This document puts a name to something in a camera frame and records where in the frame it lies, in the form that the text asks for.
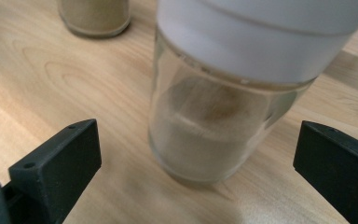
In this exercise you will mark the white cup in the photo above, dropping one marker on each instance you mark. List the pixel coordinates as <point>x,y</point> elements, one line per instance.
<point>205,140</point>

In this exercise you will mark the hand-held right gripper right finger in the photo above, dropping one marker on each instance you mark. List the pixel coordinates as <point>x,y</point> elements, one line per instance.
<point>341,174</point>

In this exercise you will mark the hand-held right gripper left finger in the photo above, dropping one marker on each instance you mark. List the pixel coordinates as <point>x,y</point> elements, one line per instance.
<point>59,165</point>

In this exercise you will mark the brown powder glass jar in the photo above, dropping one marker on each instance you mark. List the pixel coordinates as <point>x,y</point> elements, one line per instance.
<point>96,15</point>

